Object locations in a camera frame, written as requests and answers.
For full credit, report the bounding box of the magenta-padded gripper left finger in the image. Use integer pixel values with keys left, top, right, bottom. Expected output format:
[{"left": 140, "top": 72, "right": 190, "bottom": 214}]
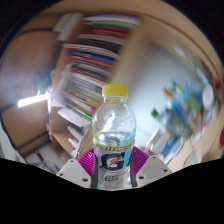
[{"left": 55, "top": 147, "right": 96, "bottom": 190}]

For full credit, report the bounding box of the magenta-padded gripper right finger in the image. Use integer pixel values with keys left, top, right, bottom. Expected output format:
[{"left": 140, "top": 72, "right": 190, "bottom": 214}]
[{"left": 130, "top": 145, "right": 174, "bottom": 188}]

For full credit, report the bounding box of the clear drink bottle yellow cap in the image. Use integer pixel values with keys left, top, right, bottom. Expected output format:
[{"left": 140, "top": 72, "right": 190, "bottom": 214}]
[{"left": 90, "top": 83, "right": 138, "bottom": 191}]

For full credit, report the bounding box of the ceiling light tube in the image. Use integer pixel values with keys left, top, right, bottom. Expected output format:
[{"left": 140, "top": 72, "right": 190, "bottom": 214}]
[{"left": 16, "top": 92, "right": 51, "bottom": 109}]

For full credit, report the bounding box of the wooden shelf unit with books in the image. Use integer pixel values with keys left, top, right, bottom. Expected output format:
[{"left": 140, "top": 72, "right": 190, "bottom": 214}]
[{"left": 46, "top": 11, "right": 148, "bottom": 161}]

